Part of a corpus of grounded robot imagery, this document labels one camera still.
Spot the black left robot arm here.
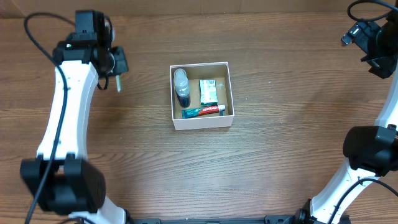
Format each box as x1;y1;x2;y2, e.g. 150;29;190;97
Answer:
20;10;132;223

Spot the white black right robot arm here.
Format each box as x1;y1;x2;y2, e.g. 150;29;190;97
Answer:
286;10;397;223

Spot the green soap box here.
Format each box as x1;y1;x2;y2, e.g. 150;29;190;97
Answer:
199;80;218;106

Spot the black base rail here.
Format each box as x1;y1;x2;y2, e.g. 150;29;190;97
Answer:
128;215;294;224

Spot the white cardboard box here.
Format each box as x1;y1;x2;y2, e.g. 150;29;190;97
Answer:
170;62;234;130

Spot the green toothbrush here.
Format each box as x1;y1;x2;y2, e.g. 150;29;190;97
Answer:
115;75;121;93

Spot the clear bottle with dark liquid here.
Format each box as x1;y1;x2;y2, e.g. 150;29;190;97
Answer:
174;68;190;108

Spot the red green toothpaste tube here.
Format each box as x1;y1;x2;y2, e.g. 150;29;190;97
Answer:
182;105;226;119

